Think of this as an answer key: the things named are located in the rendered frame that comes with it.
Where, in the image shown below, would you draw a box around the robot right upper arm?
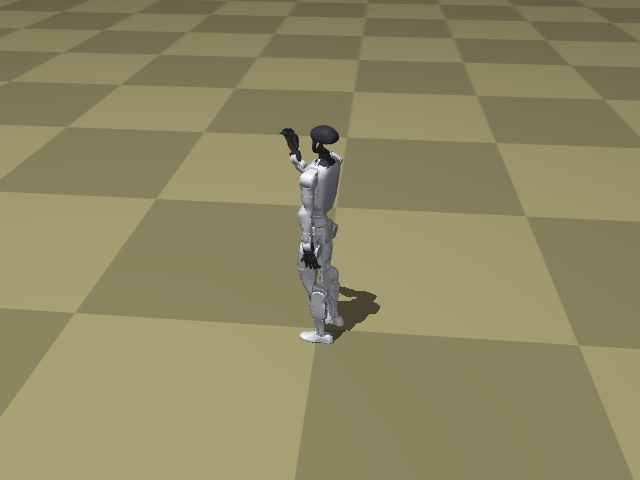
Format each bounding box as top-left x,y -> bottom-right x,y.
330,152 -> 343,165

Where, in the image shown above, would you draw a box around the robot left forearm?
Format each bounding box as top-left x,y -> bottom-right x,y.
298,210 -> 314,251

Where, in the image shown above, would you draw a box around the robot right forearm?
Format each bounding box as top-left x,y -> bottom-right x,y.
290,154 -> 308,173

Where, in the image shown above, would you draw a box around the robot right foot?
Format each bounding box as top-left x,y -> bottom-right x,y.
325,312 -> 344,326

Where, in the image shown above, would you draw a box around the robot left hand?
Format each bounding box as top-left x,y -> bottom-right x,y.
301,242 -> 321,269

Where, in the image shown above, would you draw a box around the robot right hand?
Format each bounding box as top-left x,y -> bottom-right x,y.
280,128 -> 302,161

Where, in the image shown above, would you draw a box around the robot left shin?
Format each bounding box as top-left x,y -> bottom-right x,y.
308,290 -> 328,336

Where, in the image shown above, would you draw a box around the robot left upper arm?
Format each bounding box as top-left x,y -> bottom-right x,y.
297,169 -> 318,218

